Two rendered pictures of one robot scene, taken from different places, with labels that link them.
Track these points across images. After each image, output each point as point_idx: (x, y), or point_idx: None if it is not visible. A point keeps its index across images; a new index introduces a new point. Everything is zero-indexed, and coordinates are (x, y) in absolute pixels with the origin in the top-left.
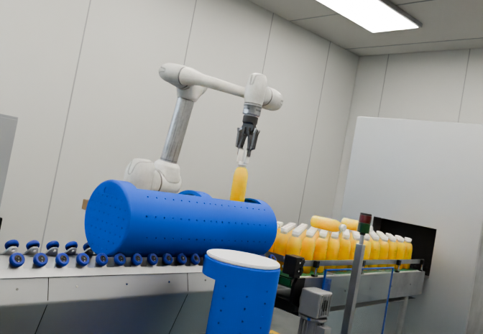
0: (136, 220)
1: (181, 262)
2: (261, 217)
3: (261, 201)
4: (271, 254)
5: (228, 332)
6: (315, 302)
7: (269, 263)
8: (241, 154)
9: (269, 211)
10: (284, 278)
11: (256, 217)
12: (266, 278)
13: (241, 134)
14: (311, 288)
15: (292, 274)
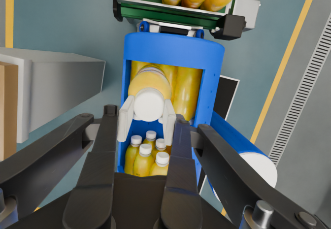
0: None
1: None
2: (216, 89)
3: (197, 55)
4: (199, 36)
5: None
6: (245, 30)
7: (268, 176)
8: (129, 117)
9: (217, 61)
10: (210, 28)
11: (213, 105)
12: None
13: (39, 171)
14: (238, 13)
15: (229, 40)
